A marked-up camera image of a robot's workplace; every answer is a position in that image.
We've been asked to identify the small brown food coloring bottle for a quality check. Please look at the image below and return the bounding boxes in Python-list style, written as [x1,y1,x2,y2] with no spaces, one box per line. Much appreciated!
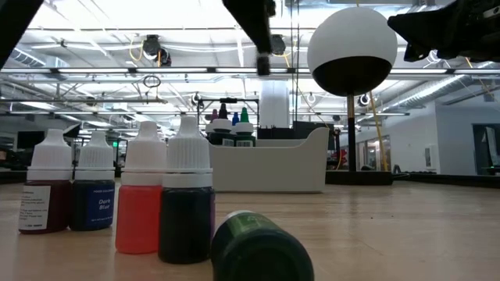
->
[18,128,74,236]

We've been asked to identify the white wall box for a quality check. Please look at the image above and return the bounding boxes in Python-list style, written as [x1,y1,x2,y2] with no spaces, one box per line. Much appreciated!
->
[424,144,441,175]

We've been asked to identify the small green food coloring bottle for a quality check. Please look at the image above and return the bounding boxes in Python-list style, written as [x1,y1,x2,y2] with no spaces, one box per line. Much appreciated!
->
[210,209,316,281]

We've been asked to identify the yellow hanging cable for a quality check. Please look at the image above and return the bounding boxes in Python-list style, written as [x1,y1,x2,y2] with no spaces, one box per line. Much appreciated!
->
[369,93,388,173]

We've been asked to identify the black monitor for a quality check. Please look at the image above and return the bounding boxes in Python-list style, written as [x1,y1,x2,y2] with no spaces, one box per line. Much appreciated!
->
[292,120,337,141]

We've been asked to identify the black aluminium rig frame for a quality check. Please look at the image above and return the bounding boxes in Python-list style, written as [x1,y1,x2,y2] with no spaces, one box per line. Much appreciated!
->
[0,167,500,190]

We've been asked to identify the large purple-tipped coloring bottle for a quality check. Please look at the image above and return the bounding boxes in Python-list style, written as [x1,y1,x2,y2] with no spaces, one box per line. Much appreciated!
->
[205,108,219,133]

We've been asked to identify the large green-tipped coloring bottle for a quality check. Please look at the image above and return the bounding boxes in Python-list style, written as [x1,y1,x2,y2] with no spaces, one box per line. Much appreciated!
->
[234,106,257,148]

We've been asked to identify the white globe table lamp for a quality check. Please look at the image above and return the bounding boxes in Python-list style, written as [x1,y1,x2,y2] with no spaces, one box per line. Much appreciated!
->
[306,6,398,187]

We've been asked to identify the grey plastic bin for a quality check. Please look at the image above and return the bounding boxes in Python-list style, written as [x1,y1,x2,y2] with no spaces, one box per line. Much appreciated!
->
[208,126,330,194]

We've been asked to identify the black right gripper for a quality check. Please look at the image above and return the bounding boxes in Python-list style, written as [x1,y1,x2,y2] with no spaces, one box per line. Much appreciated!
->
[387,0,500,63]

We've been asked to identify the black ceiling cable reel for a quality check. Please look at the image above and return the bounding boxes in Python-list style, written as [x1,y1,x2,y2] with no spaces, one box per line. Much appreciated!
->
[141,34,173,67]
[270,34,288,57]

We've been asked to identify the small purple food coloring bottle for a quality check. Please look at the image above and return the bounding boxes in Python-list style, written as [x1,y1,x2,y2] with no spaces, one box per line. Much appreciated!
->
[157,115,216,265]

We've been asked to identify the overhead light bar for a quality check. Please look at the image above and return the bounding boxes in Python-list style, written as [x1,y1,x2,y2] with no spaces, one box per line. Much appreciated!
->
[0,66,500,76]

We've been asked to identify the small dark blue coloring bottle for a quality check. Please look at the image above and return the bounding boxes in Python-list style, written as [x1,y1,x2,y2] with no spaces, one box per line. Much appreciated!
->
[69,130,117,232]

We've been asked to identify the small orange food coloring bottle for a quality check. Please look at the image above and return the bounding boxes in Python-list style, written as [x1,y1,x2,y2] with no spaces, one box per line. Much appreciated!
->
[114,120,168,255]

